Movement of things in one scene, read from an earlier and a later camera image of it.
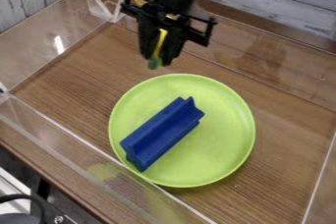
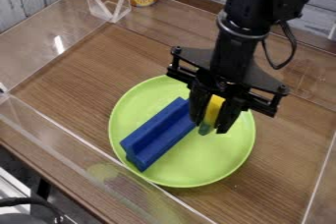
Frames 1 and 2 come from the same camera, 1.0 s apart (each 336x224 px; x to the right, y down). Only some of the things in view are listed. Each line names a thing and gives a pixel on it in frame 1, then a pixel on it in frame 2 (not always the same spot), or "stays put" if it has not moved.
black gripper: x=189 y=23 to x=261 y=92
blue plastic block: x=158 y=135 stays put
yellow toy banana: x=154 y=62 to x=213 y=109
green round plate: x=212 y=148 stays put
